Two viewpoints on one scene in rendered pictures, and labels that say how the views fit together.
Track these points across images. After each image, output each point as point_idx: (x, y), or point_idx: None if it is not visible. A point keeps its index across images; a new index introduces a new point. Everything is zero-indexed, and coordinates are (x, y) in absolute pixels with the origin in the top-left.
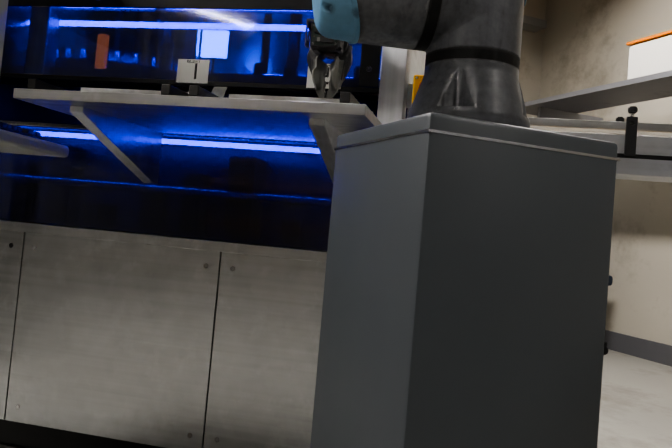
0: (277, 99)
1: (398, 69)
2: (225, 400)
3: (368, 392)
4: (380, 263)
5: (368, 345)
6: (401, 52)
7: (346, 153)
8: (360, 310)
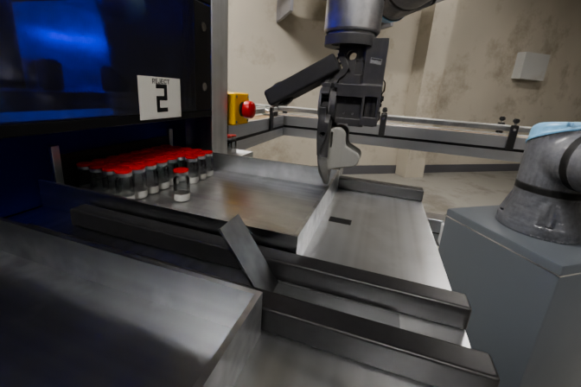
0: (321, 204)
1: (223, 86)
2: None
3: (571, 381)
4: None
5: (575, 364)
6: (224, 66)
7: (575, 277)
8: (571, 353)
